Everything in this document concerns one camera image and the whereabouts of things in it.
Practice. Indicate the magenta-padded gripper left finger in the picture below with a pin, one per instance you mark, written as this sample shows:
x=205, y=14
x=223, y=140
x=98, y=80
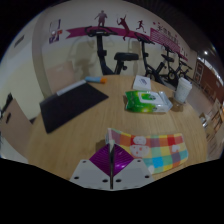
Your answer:
x=100, y=163

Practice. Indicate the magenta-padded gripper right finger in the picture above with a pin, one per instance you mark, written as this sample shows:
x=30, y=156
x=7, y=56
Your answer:
x=123, y=163

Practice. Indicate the colourful checkered towel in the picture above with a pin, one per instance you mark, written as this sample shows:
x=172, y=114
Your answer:
x=163, y=150

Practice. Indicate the black tablet folio case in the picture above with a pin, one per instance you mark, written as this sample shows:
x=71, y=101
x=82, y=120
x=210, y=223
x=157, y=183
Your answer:
x=70, y=106

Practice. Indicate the green wet wipes pack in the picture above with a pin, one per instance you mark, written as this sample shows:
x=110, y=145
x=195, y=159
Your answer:
x=146, y=101

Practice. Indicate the brown round cup holder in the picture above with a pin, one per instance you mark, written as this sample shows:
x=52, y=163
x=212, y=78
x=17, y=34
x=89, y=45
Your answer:
x=176, y=106

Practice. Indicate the small white box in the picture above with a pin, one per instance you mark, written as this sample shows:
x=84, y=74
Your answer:
x=141, y=83

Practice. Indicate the blue and orange tube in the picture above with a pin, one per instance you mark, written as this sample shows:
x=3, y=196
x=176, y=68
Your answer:
x=95, y=79

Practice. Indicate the light wooden chair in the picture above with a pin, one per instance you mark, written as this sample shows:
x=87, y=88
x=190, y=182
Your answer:
x=15, y=130
x=61, y=78

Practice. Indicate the group of wooden chairs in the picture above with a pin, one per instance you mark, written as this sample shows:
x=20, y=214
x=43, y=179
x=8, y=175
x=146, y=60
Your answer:
x=215, y=123

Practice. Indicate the black exercise bike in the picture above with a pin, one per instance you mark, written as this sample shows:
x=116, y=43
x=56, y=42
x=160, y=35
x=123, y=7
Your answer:
x=171, y=75
x=102, y=56
x=185, y=71
x=145, y=63

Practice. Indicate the ceiling lights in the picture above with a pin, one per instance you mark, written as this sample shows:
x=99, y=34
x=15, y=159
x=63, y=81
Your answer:
x=205, y=52

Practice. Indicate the framed wall poster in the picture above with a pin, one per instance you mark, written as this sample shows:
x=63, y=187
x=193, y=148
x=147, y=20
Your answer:
x=199, y=71

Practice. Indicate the purple wall poster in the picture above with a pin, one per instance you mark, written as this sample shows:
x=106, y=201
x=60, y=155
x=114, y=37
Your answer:
x=55, y=30

